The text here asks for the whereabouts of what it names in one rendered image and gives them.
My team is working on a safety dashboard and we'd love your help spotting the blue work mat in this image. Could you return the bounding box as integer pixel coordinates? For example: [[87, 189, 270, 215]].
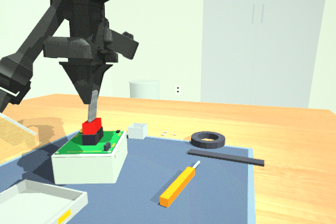
[[0, 129, 256, 224]]

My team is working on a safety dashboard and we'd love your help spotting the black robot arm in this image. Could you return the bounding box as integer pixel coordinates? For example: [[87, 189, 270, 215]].
[[0, 0, 139, 113]]

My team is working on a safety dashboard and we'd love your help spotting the red plug with grey cables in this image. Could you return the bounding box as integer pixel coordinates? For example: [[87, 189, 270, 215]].
[[82, 90, 102, 134]]

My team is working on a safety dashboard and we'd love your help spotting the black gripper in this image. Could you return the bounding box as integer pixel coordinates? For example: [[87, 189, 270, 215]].
[[42, 4, 118, 104]]

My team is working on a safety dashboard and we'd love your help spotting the yellow rectangular label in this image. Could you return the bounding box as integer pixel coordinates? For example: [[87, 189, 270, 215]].
[[58, 209, 71, 224]]

